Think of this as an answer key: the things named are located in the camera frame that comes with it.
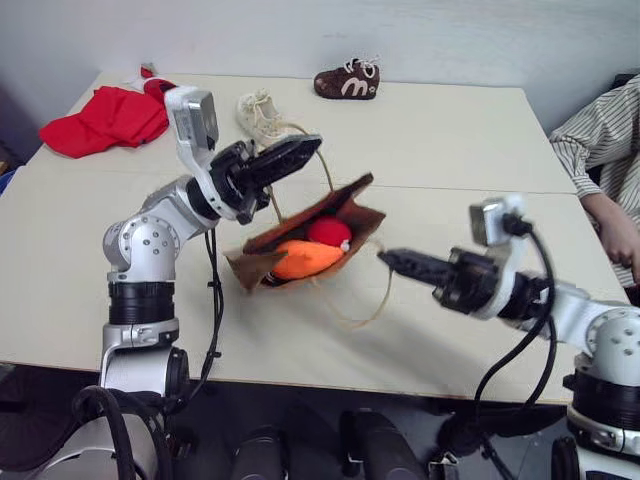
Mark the black stand legs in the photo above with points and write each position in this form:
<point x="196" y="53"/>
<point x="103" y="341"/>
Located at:
<point x="470" y="440"/>

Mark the red round plush toy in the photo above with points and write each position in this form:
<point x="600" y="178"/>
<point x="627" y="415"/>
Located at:
<point x="327" y="231"/>

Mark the brown paper bag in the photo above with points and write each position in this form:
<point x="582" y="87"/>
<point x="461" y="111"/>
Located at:
<point x="345" y="210"/>

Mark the red cloth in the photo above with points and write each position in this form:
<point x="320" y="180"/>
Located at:
<point x="107" y="122"/>

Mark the cream baby shoe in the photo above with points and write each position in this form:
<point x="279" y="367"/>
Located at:
<point x="260" y="117"/>

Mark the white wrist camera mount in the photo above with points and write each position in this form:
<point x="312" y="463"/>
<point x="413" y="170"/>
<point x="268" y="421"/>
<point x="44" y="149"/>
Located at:
<point x="495" y="220"/>
<point x="192" y="117"/>

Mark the brown suede baby shoe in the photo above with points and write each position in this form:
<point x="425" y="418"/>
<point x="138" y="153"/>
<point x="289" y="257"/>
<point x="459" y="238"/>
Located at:
<point x="345" y="85"/>

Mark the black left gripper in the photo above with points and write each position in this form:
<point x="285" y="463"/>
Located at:
<point x="235" y="180"/>

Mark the blue object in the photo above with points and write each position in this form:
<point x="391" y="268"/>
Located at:
<point x="5" y="181"/>

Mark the person's hand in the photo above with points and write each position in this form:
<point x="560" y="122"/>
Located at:
<point x="622" y="252"/>

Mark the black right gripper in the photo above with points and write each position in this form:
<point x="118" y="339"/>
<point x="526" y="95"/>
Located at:
<point x="467" y="282"/>

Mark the red white plush hat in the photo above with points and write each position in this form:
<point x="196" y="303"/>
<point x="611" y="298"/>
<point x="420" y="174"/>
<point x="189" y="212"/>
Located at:
<point x="157" y="87"/>

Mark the person in striped shirt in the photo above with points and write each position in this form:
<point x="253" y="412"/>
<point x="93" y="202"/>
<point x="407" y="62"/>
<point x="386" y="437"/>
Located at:
<point x="607" y="130"/>

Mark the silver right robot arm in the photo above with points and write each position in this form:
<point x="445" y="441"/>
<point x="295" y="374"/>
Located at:
<point x="595" y="325"/>

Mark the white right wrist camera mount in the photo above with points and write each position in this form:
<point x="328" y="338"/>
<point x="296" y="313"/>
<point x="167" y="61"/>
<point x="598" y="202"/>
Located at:
<point x="495" y="220"/>

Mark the person's bare forearm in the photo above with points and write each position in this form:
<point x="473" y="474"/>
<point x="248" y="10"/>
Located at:
<point x="602" y="215"/>

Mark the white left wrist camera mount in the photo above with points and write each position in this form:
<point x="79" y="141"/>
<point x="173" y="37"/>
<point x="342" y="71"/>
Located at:
<point x="192" y="117"/>

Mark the orange plush toy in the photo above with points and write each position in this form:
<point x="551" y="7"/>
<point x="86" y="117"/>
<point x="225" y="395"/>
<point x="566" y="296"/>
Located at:
<point x="302" y="257"/>

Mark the dark rounded shape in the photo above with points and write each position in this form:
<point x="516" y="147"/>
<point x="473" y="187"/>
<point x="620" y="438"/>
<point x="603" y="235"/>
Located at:
<point x="380" y="445"/>
<point x="260" y="452"/>

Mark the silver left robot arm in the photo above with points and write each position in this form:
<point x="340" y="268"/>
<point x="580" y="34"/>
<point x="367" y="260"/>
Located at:
<point x="150" y="240"/>

